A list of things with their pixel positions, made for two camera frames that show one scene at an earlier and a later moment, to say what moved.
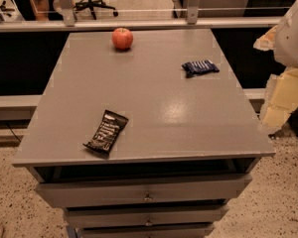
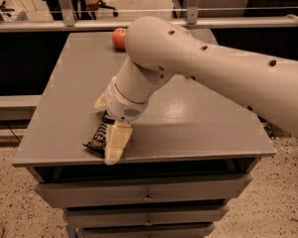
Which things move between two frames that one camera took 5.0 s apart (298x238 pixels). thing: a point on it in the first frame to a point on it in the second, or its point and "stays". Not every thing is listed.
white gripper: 293,40 to 121,104
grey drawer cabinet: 142,134 stays
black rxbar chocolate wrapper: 107,132 stays
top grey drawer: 186,191 stays
